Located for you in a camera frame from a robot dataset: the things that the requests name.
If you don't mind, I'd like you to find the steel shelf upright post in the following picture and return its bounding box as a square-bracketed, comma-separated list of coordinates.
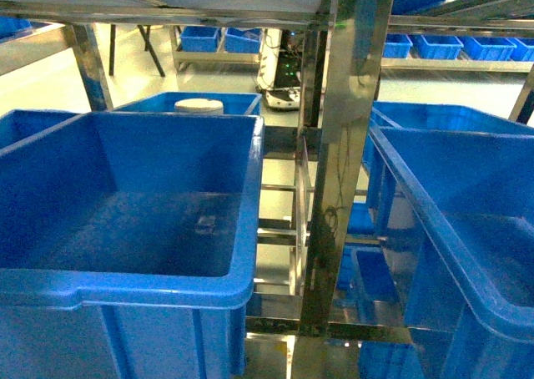
[299, 0, 393, 337]

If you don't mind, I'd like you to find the blue bin far left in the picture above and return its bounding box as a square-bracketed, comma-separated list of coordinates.
[0, 109, 77, 149]

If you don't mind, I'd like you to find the large blue bin right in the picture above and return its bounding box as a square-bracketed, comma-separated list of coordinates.
[368, 128, 533, 378]

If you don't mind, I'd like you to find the large blue bin left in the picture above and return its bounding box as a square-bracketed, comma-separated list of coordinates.
[1, 112, 264, 378]

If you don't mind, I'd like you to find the blue bin with white jar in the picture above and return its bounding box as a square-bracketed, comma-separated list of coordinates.
[115, 92, 261, 116]

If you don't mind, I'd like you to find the large blue bin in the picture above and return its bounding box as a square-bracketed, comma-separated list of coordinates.
[1, 112, 264, 378]
[368, 128, 533, 378]

